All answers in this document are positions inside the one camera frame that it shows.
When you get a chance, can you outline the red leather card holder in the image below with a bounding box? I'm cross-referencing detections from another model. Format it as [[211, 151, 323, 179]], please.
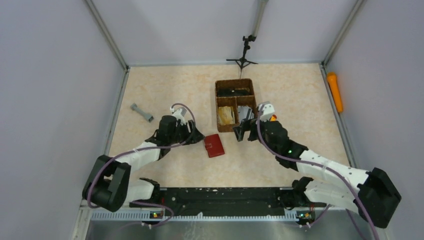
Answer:
[[203, 133, 225, 158]]

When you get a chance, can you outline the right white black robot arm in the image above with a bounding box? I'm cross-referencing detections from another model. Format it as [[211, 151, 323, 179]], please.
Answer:
[[232, 119, 402, 229]]

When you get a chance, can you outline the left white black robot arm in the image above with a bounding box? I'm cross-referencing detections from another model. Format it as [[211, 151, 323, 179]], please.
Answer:
[[82, 115, 205, 212]]

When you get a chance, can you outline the gold cards pile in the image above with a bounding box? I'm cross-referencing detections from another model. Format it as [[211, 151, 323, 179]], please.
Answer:
[[217, 106, 236, 126]]

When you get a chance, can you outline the black cards pile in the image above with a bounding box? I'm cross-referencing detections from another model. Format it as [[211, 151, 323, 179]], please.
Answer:
[[216, 87, 253, 98]]

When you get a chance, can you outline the orange yellow toy car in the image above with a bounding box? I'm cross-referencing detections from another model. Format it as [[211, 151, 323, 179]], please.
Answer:
[[269, 114, 277, 122]]

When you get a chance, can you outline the brown woven divided basket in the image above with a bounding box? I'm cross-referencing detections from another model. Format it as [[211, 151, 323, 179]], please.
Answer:
[[214, 78, 258, 133]]

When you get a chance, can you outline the grey toy block bar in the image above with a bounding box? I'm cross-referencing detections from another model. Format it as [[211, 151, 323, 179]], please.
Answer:
[[130, 103, 154, 123]]

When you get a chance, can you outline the orange flashlight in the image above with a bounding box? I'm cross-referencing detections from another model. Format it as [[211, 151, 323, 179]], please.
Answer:
[[326, 72, 344, 113]]

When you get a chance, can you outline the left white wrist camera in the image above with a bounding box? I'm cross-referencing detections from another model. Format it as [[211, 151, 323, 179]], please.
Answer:
[[170, 107, 187, 122]]

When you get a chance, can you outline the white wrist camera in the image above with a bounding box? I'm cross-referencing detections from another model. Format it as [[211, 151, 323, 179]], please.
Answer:
[[170, 107, 187, 122], [257, 101, 275, 122]]

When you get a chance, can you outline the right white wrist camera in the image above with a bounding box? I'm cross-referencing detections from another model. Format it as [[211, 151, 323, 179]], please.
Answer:
[[257, 101, 275, 122]]

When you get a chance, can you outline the black camera tripod stand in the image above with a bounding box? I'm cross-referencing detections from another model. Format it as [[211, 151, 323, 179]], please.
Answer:
[[226, 35, 258, 72]]

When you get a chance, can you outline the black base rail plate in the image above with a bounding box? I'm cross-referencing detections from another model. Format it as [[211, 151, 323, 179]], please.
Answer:
[[146, 187, 326, 217]]

